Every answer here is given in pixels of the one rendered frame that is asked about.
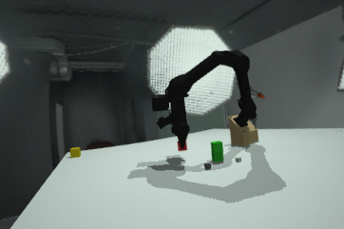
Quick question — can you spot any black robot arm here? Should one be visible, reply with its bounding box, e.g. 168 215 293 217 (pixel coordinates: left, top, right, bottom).
152 50 257 129

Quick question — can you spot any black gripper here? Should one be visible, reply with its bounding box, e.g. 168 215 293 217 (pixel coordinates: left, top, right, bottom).
171 108 190 149

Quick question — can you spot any green block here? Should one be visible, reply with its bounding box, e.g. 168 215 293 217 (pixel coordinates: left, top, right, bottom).
211 150 223 162
210 141 223 153

